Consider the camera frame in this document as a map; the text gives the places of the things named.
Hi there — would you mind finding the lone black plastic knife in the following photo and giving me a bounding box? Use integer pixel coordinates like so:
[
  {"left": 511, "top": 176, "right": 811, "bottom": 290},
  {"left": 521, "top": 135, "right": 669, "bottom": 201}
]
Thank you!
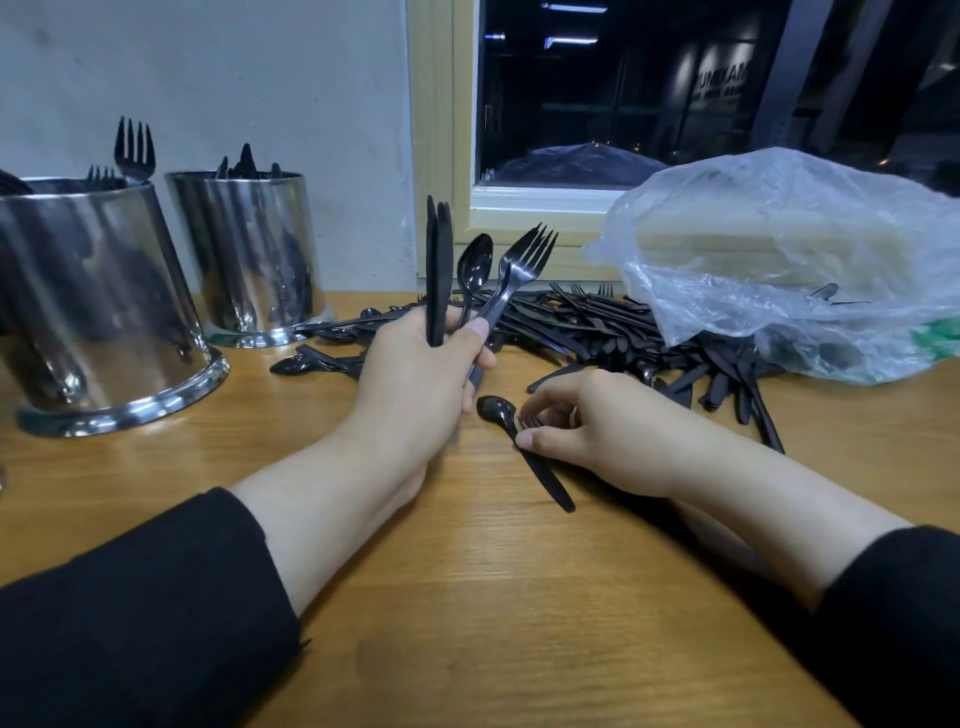
[{"left": 457, "top": 232, "right": 495, "bottom": 324}]

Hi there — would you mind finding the person's left hand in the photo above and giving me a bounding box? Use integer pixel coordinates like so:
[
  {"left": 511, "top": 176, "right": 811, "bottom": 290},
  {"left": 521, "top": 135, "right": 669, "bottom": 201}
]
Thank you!
[{"left": 345, "top": 304, "right": 500, "bottom": 482}]

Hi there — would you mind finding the person's left forearm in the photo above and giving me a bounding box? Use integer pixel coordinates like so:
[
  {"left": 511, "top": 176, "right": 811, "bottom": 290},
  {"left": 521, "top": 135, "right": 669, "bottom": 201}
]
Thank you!
[{"left": 0, "top": 427, "right": 407, "bottom": 728}]

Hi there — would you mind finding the clear plastic bag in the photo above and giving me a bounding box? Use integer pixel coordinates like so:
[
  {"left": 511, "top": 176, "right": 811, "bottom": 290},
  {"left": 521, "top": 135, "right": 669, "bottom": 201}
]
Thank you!
[{"left": 585, "top": 147, "right": 960, "bottom": 384}]

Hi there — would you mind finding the dark parked car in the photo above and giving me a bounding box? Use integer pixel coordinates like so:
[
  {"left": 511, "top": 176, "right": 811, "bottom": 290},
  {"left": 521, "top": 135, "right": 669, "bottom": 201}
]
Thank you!
[{"left": 487, "top": 142, "right": 669, "bottom": 188}]

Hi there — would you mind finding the person's right hand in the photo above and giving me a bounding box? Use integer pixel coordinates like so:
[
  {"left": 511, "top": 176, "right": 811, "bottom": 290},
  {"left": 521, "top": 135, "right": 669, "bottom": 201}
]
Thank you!
[{"left": 514, "top": 367, "right": 722, "bottom": 504}]

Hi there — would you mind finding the pile of black plastic cutlery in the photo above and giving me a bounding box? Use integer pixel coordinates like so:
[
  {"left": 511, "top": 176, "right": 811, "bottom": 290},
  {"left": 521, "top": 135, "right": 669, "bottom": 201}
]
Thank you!
[{"left": 270, "top": 277, "right": 872, "bottom": 455}]

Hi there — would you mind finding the person's right forearm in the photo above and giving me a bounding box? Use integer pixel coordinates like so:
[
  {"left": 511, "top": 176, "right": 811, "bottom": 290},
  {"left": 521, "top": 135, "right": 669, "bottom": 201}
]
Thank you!
[{"left": 682, "top": 435, "right": 960, "bottom": 728}]

